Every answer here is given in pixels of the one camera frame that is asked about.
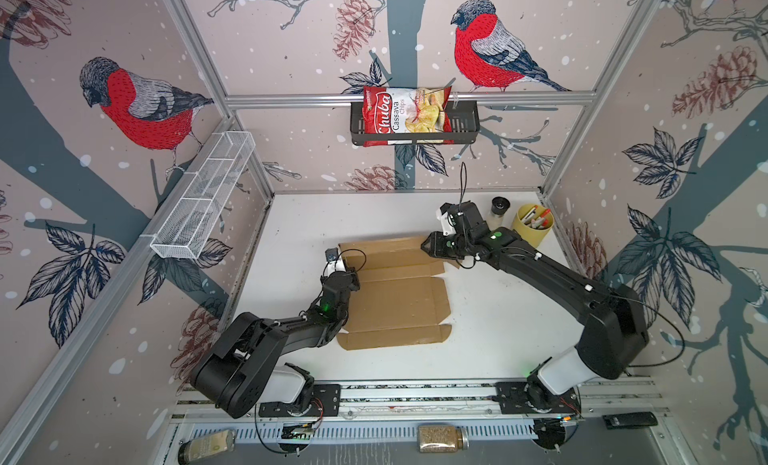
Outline yellow pen cup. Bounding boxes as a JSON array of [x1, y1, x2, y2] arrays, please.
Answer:
[[512, 204, 555, 248]]

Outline red cassava chips bag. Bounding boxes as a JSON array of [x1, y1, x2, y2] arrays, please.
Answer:
[[363, 87, 452, 135]]

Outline black wall basket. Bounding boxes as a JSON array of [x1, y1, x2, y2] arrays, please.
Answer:
[[350, 101, 480, 146]]

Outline brown cardboard box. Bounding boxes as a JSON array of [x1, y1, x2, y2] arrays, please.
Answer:
[[337, 236, 452, 351]]

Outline black lid spice shaker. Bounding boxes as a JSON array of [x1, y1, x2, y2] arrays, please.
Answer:
[[490, 196, 511, 219]]

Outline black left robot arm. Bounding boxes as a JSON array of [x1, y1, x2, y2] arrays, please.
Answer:
[[188, 248, 360, 418]]

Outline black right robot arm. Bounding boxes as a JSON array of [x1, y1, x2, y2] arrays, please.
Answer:
[[421, 201, 649, 412]]

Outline brown grain glass jar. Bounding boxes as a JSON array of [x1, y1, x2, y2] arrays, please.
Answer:
[[417, 424, 470, 453]]

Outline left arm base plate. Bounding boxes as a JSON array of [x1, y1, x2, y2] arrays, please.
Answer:
[[256, 384, 341, 419]]

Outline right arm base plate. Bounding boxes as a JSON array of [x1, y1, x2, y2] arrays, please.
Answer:
[[495, 381, 581, 415]]

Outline white wire mesh shelf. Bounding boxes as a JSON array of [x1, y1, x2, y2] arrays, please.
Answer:
[[150, 131, 255, 260]]

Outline black remote device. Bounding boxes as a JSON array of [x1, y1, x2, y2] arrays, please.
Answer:
[[602, 411, 658, 430]]

